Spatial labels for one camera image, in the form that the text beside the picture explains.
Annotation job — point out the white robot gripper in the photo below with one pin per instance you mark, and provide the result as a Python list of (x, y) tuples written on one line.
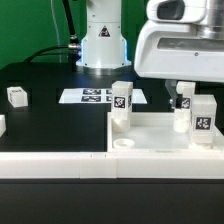
[(182, 40)]

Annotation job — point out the white square table top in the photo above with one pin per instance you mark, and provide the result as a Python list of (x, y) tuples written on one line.
[(153, 132)]

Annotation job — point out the white U-shaped obstacle fence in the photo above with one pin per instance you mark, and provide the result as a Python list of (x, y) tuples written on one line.
[(111, 165)]

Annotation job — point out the white sheet with tag markers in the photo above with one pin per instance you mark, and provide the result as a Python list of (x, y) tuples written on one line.
[(86, 95)]

